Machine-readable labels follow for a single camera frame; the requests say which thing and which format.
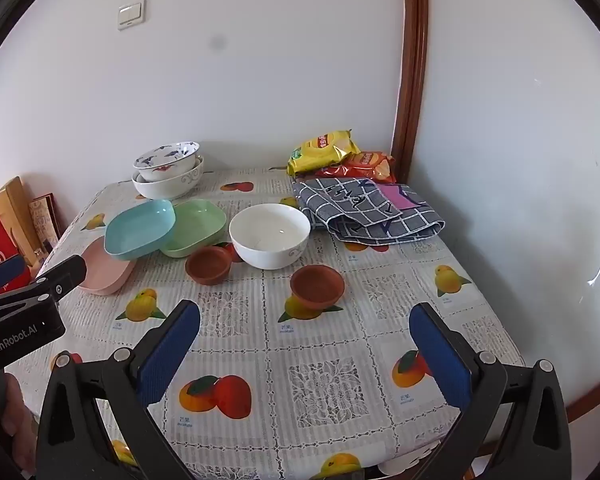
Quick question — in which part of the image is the fruit print tablecloth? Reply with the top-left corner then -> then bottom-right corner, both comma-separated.
17,167 -> 526,480

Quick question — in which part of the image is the yellow chip bag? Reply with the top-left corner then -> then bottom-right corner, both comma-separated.
286,129 -> 362,177

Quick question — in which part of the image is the brown wooden baseboard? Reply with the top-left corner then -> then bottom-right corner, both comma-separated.
564,365 -> 600,423

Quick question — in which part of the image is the grey checked cloth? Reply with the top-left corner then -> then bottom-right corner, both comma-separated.
292,176 -> 446,246

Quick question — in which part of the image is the green square plate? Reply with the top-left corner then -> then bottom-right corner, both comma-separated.
159,200 -> 228,259

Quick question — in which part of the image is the red chip bag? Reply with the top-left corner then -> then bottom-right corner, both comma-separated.
330,150 -> 397,184

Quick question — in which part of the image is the brown wooden door frame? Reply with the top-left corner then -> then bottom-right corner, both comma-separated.
390,0 -> 429,186

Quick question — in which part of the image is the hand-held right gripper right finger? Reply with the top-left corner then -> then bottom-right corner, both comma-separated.
408,302 -> 573,480

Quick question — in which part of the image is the terracotta bowl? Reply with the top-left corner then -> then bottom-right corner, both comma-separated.
290,265 -> 345,306
185,246 -> 232,286

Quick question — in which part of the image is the white light switch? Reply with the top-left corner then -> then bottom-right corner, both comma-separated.
117,0 -> 146,31

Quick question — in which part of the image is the small white scroll-pattern bowl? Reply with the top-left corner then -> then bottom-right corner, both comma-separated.
229,204 -> 311,271

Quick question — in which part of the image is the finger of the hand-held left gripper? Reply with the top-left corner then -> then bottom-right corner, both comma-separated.
0,255 -> 26,299
0,255 -> 87,311

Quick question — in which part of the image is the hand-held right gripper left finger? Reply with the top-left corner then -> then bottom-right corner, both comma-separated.
36,299 -> 201,480

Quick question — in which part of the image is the person's left hand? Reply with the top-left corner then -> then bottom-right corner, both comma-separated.
2,375 -> 38,476

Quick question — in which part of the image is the pink paper tag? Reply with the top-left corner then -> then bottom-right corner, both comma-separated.
375,183 -> 421,209

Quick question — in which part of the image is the pink square plate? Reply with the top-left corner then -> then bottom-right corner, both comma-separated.
77,237 -> 137,296

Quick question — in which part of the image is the large white scroll-pattern bowl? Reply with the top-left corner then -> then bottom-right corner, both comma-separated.
131,156 -> 205,201

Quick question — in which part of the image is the blue and red patterned bowl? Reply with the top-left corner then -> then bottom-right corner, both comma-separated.
132,141 -> 201,182

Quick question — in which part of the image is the red framed book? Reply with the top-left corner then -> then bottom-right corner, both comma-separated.
28,193 -> 62,251

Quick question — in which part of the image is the blue square plate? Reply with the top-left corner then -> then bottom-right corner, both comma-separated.
104,199 -> 177,261

